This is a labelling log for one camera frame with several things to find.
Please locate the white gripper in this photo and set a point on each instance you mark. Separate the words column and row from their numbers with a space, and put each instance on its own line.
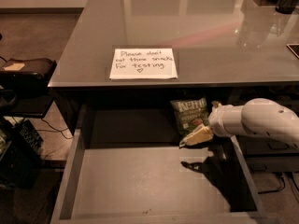
column 221, row 119

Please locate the green jalapeno chip bag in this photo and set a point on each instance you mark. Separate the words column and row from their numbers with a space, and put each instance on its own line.
column 189, row 114

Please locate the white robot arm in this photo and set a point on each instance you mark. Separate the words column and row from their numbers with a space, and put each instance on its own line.
column 258, row 117

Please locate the black lower drawer unit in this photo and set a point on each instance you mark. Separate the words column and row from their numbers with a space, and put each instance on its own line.
column 266, row 154

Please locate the grey counter cabinet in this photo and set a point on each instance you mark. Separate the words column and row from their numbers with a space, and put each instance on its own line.
column 215, row 42

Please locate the open grey top drawer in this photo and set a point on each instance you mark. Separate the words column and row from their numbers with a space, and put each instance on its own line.
column 118, row 173

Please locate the black cup on counter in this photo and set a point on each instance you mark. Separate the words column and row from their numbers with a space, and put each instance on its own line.
column 286, row 6

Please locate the black bag with label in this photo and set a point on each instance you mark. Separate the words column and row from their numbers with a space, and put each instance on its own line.
column 27, row 75

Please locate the white handwritten paper note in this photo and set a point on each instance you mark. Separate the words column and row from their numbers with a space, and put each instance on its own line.
column 143, row 64

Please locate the black side shelf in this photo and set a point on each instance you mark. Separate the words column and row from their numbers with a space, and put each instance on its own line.
column 34, row 107

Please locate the black crate on floor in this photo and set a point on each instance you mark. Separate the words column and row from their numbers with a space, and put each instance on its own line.
column 20, row 160

